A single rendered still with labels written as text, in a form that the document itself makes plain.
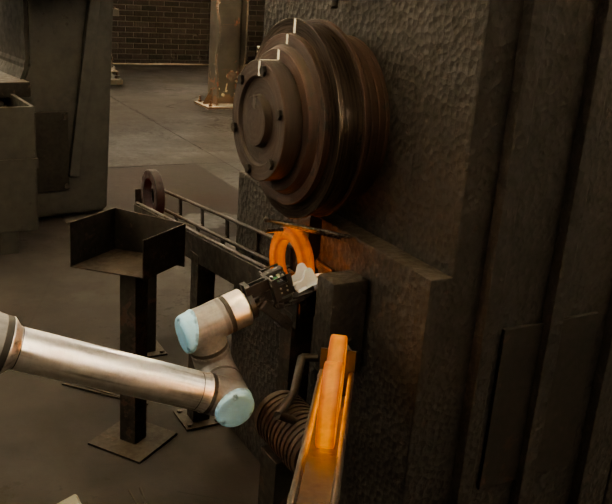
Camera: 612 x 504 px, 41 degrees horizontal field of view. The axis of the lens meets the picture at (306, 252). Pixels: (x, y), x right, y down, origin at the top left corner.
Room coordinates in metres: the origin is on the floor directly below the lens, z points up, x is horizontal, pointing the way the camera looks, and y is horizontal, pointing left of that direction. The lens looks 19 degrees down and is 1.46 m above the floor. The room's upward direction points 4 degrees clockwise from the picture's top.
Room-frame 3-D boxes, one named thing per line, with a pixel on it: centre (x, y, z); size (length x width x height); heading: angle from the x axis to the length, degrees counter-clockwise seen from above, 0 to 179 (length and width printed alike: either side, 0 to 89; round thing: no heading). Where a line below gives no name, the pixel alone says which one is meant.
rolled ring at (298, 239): (1.97, 0.04, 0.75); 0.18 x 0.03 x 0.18; 31
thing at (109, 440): (2.29, 0.52, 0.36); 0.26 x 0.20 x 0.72; 65
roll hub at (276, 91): (1.92, 0.12, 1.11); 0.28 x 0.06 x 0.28; 30
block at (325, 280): (1.77, -0.09, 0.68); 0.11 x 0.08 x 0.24; 120
